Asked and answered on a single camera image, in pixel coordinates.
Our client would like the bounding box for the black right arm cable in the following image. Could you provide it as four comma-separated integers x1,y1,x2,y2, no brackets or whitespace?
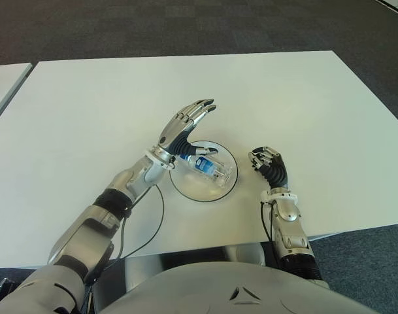
259,201,280,262

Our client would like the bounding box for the silver robot torso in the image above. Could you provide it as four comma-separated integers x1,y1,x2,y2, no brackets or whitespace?
93,243,381,314

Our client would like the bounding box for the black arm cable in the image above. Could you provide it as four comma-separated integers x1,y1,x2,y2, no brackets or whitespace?
259,201,280,262
97,184,165,272

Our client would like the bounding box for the white side table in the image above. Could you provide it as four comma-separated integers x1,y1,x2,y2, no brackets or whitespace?
0,61,34,130

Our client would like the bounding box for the clear water bottle blue cap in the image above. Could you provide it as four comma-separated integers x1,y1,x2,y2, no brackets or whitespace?
178,153,234,189

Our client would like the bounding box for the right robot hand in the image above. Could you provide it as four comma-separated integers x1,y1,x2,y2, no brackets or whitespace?
247,145,290,190

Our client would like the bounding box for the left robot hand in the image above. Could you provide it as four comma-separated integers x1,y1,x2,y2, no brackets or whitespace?
158,97,219,164

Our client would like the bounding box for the white plate black rim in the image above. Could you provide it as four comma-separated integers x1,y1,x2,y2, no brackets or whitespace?
168,140,238,202

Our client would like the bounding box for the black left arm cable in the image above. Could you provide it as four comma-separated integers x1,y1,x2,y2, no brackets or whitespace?
97,184,165,272

